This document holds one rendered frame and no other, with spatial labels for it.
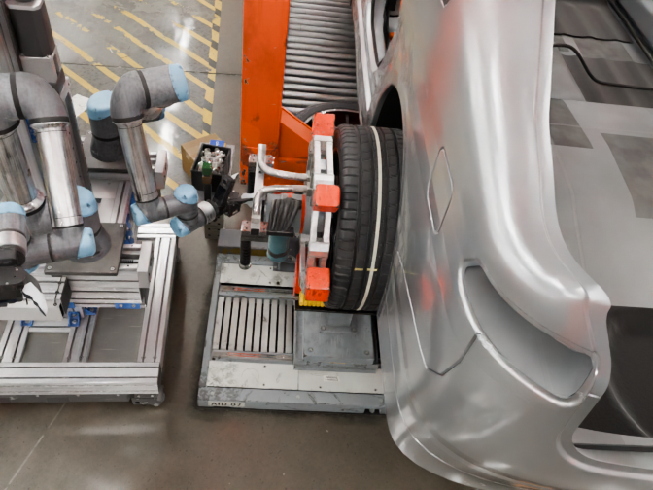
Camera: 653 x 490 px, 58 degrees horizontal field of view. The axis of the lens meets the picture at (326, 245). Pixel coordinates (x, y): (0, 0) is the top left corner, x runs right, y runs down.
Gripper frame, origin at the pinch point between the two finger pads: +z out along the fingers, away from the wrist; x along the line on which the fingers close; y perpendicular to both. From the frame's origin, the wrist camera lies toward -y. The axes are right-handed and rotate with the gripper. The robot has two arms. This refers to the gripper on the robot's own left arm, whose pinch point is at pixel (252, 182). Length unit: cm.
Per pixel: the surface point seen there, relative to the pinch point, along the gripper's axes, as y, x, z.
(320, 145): -27.6, 22.5, 9.3
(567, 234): -15, 99, 55
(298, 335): 68, 33, 1
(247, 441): 83, 49, -42
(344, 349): 61, 54, 7
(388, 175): -33, 50, 11
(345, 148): -34.5, 34.1, 7.9
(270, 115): -8.2, -18.9, 26.1
